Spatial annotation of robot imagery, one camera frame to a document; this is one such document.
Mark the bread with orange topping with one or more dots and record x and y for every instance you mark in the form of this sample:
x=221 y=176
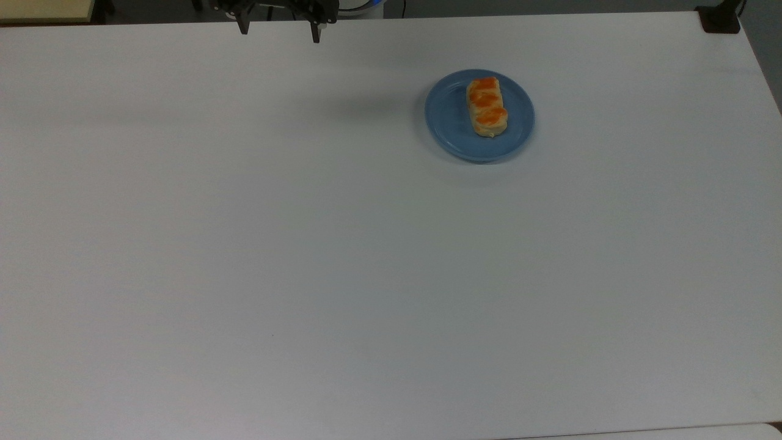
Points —
x=487 y=106

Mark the black camera stand base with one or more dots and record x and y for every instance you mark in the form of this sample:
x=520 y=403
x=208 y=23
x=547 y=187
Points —
x=719 y=19

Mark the beige wooden desk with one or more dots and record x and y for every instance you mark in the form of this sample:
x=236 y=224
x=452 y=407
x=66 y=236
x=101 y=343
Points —
x=43 y=9

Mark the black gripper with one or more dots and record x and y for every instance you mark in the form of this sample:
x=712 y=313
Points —
x=287 y=7

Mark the blue round plate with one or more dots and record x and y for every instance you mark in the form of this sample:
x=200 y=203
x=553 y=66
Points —
x=449 y=116

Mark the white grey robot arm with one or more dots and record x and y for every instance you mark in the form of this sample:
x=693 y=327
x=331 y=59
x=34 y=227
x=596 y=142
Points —
x=360 y=5

